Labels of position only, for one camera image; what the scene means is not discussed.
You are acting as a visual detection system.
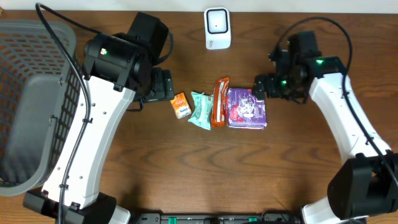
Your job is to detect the teal snack wrapper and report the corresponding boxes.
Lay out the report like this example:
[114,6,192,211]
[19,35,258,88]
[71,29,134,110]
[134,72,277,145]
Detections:
[188,91,213,130]

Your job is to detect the orange snack bar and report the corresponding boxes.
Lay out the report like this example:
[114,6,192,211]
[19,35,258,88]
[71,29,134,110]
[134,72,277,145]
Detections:
[211,77,230,128]

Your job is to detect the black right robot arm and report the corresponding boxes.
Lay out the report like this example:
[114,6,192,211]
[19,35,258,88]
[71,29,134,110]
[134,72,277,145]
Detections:
[252,31,397,223]

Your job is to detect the purple red snack packet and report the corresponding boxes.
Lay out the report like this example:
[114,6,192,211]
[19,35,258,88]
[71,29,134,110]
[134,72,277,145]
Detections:
[226,88,267,129]

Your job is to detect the white barcode scanner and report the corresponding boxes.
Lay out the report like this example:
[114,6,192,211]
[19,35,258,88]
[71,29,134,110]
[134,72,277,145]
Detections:
[203,7,231,50]

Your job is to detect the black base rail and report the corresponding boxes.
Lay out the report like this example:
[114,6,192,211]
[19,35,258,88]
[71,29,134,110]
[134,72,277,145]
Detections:
[129,212,301,224]

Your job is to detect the grey plastic basket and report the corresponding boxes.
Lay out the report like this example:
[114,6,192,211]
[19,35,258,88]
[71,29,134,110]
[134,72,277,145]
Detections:
[1,19,80,197]

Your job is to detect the small orange white box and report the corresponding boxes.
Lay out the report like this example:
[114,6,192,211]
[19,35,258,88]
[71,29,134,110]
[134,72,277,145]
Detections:
[170,93,192,119]

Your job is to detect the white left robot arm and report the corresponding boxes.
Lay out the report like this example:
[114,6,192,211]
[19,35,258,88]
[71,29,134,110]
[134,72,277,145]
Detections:
[23,12,174,223]

